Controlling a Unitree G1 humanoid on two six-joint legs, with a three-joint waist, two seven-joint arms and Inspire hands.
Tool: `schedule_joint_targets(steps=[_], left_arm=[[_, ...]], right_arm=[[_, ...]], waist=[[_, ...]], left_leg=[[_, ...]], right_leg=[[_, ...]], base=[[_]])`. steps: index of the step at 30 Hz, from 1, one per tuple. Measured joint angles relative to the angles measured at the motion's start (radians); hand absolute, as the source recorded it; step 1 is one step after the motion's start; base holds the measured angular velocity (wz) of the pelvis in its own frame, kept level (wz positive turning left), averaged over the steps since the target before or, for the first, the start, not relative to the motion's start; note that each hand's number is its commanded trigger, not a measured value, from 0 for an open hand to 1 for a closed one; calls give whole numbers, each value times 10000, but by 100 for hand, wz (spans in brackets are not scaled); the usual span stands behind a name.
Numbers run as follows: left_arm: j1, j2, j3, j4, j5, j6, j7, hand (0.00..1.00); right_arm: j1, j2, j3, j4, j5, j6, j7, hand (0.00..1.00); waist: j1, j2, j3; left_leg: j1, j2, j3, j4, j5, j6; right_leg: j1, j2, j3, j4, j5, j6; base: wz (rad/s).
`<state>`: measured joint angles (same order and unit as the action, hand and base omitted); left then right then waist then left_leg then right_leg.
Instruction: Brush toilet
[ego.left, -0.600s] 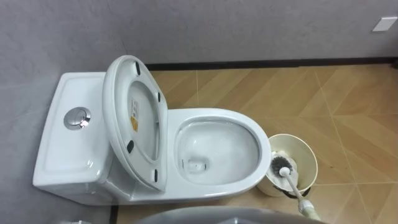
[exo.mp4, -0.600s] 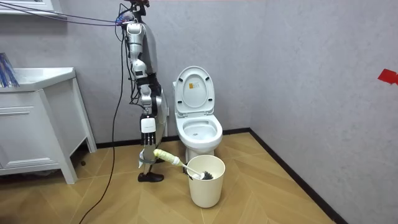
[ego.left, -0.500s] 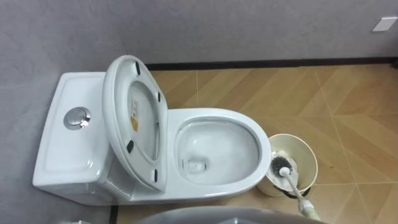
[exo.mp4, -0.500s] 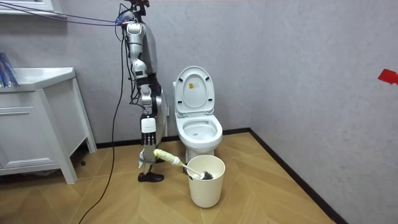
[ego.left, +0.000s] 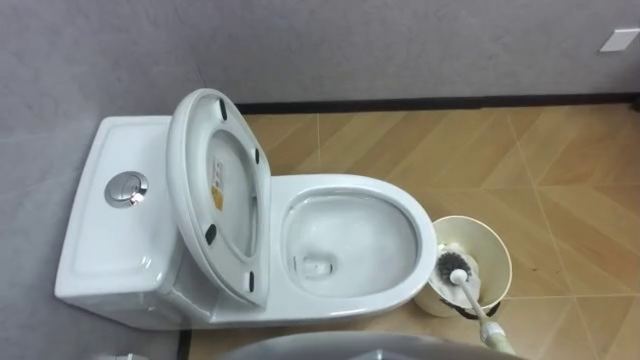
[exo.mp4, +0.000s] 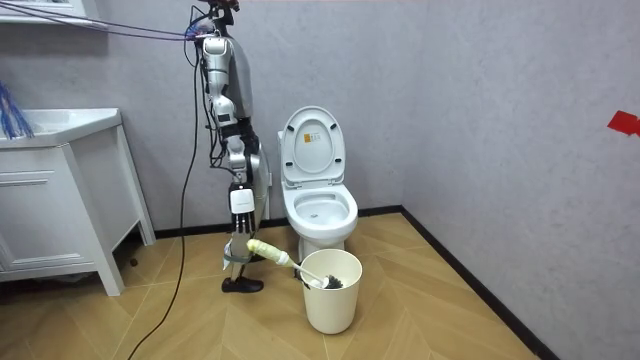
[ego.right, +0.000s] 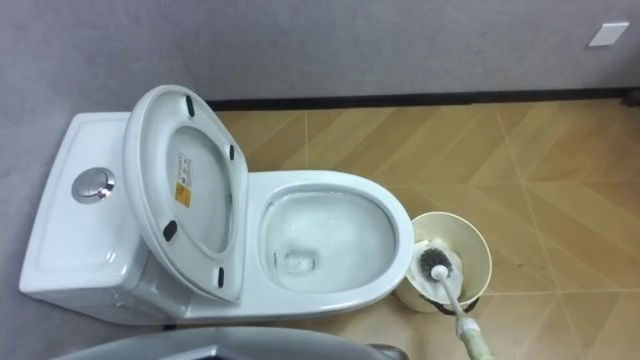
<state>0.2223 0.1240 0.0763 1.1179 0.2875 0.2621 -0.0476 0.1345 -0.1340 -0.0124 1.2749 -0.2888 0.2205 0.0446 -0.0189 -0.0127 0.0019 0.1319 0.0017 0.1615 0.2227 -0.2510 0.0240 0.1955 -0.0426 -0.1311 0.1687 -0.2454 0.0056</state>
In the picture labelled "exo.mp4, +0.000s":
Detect cream waste bin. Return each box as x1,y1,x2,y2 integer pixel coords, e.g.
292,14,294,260
299,248,364,336

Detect white toilet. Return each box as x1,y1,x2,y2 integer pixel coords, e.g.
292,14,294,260
277,105,360,262

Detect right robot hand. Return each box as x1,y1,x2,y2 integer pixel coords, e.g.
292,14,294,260
228,181,258,237

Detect white wall shelf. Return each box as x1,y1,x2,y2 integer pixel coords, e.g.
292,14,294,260
0,0,104,26

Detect cable bundle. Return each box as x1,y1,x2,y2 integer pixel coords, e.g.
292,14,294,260
0,0,207,43

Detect black floor cable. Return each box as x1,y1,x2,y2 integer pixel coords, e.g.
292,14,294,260
125,49,202,360

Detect red wall tape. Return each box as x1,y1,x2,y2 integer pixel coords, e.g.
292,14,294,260
606,109,640,138

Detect white toilet brush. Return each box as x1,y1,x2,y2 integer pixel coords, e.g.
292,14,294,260
246,238,346,292

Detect white toilet lid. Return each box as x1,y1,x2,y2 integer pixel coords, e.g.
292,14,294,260
279,105,348,189

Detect blue cord bunch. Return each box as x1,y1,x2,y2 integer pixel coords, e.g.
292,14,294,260
0,81,36,141

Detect white sink cabinet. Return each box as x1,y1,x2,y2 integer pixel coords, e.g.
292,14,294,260
0,107,158,298

